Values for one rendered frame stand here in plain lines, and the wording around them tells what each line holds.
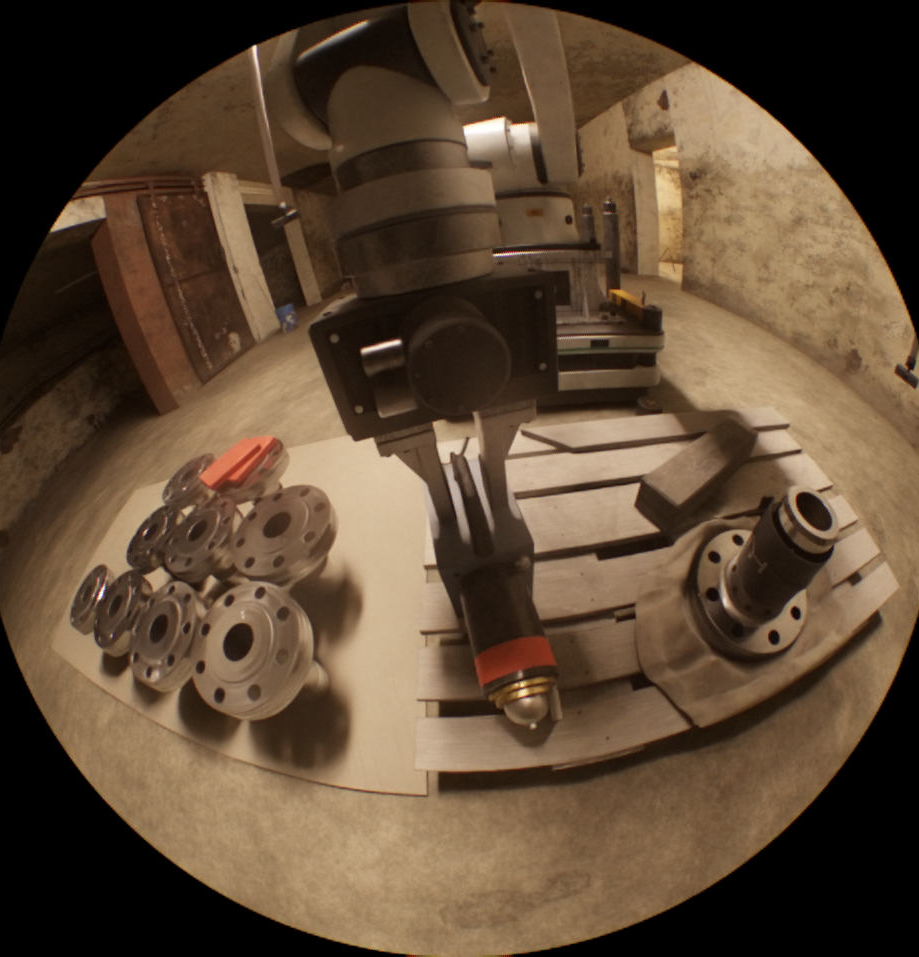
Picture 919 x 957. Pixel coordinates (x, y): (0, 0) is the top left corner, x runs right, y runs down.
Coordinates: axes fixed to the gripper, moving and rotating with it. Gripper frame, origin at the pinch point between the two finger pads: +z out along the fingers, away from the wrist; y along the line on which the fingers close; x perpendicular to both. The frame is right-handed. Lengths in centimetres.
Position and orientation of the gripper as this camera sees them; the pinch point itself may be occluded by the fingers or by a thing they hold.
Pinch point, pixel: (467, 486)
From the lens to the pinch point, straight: 47.6
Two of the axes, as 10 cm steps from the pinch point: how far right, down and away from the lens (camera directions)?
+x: 1.8, 6.3, -7.5
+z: 1.6, 7.4, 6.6
